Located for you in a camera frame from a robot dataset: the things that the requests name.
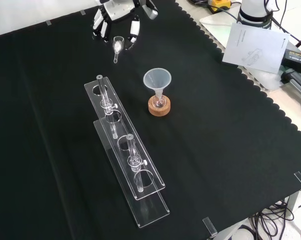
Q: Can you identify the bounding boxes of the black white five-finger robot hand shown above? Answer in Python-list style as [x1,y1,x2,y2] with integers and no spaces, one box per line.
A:
[91,0,159,51]

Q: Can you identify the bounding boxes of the clear weighing funnel with salt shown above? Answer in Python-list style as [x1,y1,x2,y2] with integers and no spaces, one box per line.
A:
[112,36,125,64]

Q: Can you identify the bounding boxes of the black bench cloth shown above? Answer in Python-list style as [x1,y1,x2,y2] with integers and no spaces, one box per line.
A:
[0,0,301,240]

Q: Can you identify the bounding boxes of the black floor cable bundle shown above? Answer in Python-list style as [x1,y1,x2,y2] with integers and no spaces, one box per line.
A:
[247,197,301,240]

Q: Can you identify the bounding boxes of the clear plastic funnel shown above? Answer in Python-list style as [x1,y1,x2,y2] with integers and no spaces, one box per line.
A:
[143,68,172,101]

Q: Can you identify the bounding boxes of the grey table leg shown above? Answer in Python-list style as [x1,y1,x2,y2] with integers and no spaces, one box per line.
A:
[284,187,301,221]

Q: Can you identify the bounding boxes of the black power adapter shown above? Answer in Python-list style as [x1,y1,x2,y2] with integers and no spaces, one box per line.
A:
[281,48,301,73]

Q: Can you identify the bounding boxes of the small glass round-bottom flask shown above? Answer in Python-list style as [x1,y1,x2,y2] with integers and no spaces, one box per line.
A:
[151,94,168,110]

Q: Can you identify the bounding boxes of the yellow stop button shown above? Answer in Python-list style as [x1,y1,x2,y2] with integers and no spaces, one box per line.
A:
[207,0,232,13]

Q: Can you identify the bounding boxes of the white printed paper sheet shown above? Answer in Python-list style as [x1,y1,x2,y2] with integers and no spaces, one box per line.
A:
[221,22,290,75]

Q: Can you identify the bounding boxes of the cork ring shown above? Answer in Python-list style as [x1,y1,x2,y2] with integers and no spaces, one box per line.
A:
[147,96,172,118]

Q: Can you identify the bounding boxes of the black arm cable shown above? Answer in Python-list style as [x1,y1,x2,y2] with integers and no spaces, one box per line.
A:
[264,0,301,52]

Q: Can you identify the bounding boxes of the clear acrylic funnel stand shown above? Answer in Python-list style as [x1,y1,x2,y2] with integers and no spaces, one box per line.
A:
[83,74,171,229]

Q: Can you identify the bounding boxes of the black grey handle tool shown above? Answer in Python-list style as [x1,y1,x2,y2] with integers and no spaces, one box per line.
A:
[280,70,301,96]

